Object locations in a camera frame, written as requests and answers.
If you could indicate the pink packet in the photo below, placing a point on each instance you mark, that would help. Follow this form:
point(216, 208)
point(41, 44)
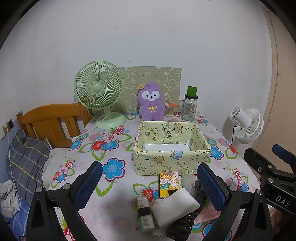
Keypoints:
point(208, 214)

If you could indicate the orange scissors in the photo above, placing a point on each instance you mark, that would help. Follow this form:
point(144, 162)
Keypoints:
point(173, 105)

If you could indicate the blue bed sheet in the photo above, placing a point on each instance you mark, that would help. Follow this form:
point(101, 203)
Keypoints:
point(13, 224)

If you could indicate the wooden bed headboard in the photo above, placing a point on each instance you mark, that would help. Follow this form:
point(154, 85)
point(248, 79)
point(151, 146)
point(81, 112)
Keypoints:
point(46, 115)

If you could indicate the green printed cardboard sheet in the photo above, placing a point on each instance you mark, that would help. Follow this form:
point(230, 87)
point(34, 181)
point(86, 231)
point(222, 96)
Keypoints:
point(161, 78)

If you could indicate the floral tablecloth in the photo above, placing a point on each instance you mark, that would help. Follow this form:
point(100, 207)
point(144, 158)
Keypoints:
point(115, 197)

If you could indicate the black plastic bag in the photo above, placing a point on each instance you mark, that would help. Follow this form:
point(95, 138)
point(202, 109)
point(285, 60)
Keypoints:
point(180, 227)

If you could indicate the grey plaid pillow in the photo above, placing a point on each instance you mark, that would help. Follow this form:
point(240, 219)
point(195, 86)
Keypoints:
point(25, 162)

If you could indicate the purple plush toy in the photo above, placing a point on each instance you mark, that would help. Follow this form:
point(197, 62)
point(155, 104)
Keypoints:
point(150, 109)

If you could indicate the white standing fan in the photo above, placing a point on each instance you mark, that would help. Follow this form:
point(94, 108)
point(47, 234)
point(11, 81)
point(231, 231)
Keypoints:
point(251, 125)

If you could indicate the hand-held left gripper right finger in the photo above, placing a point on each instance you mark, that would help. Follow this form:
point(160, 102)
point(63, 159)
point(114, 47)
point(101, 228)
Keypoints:
point(211, 187)

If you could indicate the glass jar with green lid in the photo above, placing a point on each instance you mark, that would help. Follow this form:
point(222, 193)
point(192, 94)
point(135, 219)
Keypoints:
point(189, 109)

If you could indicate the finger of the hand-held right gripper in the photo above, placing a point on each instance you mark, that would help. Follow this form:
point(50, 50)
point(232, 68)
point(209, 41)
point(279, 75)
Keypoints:
point(256, 160)
point(283, 151)

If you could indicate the colourful cartoon card pack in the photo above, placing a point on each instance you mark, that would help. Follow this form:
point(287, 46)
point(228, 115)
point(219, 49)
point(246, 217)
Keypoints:
point(168, 185)

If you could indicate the beige door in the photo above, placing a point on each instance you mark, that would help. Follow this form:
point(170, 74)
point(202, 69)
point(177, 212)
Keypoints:
point(284, 92)

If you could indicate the crumpled white cloth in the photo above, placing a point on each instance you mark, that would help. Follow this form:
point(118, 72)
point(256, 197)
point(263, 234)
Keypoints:
point(9, 201)

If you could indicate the white soft pad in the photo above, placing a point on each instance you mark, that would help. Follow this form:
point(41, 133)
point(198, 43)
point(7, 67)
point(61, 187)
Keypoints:
point(175, 204)

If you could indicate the dark grey cloth bundle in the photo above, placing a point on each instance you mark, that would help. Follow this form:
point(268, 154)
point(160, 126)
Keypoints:
point(201, 199)

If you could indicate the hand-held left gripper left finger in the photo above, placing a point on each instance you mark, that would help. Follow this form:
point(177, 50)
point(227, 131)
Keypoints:
point(89, 185)

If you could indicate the yellow cartoon fabric box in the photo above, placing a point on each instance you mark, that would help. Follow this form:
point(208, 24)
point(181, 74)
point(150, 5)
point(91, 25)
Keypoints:
point(161, 162)

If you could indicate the green desk fan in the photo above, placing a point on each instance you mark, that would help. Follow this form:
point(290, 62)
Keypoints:
point(97, 89)

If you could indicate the cotton swab jar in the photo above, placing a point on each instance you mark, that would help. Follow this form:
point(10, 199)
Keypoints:
point(170, 112)

